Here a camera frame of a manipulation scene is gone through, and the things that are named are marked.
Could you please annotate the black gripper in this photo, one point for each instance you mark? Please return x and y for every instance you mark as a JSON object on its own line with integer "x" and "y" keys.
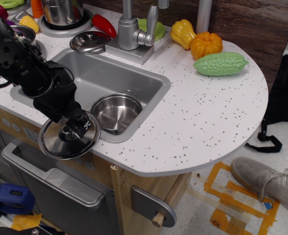
{"x": 52, "y": 88}

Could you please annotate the steel pot lid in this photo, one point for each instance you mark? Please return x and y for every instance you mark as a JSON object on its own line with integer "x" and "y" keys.
{"x": 59, "y": 142}

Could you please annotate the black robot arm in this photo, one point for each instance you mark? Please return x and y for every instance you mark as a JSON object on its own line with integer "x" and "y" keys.
{"x": 12, "y": 51}

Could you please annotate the small steel pot in sink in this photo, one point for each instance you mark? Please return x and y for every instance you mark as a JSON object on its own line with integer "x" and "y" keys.
{"x": 115, "y": 112}

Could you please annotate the steel pot with onion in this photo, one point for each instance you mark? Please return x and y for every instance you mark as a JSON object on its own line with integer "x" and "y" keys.
{"x": 26, "y": 33}

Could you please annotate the tall steel pot on burner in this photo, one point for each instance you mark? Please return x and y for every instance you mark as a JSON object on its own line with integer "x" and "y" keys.
{"x": 63, "y": 12}

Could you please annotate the grey toy sink basin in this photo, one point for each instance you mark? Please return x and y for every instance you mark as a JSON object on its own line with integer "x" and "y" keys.
{"x": 96, "y": 76}

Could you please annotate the grey toy oven door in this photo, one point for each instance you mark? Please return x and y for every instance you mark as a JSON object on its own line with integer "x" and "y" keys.
{"x": 76, "y": 204}

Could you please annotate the blue plastic clamp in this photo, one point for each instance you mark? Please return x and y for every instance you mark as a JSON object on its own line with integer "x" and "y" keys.
{"x": 16, "y": 199}

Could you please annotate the silver toy faucet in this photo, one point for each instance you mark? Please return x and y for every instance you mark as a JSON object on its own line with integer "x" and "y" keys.
{"x": 132, "y": 43}

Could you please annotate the grey towel peg plate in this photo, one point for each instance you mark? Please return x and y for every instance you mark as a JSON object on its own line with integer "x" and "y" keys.
{"x": 159, "y": 212}

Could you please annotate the grey toy stove burner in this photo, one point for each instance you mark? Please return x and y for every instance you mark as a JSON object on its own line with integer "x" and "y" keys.
{"x": 50, "y": 30}

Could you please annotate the red toy chili pepper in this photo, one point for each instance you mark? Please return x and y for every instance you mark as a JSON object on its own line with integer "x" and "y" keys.
{"x": 104, "y": 25}

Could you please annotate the yellow toy corn cob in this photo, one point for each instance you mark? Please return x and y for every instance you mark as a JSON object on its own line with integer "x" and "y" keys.
{"x": 28, "y": 21}

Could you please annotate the orange toy carrot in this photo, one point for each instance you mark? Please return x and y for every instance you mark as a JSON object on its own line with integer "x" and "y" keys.
{"x": 37, "y": 8}

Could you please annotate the green toy plate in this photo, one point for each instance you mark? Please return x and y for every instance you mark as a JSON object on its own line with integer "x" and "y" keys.
{"x": 160, "y": 29}

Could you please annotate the dark red toy vegetable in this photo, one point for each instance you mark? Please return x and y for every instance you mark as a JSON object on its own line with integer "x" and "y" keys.
{"x": 3, "y": 13}

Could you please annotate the yellow toy bell pepper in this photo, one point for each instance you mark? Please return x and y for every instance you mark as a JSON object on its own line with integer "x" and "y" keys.
{"x": 182, "y": 33}

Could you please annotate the green toy vegetable top left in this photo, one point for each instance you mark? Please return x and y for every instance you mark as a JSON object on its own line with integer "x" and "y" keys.
{"x": 8, "y": 4}

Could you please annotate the orange toy pumpkin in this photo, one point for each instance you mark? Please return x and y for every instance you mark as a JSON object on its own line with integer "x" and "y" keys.
{"x": 206, "y": 43}

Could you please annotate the green toy bitter gourd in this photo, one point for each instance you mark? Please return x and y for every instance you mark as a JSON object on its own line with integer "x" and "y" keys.
{"x": 221, "y": 64}

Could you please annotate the silver vertical pole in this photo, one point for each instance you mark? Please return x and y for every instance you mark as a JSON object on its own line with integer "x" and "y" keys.
{"x": 204, "y": 13}

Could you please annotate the black backpack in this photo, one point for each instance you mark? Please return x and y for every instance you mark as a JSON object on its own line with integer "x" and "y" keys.
{"x": 277, "y": 109}

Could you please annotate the grey suede shoe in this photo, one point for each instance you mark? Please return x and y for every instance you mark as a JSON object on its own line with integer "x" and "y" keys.
{"x": 261, "y": 179}

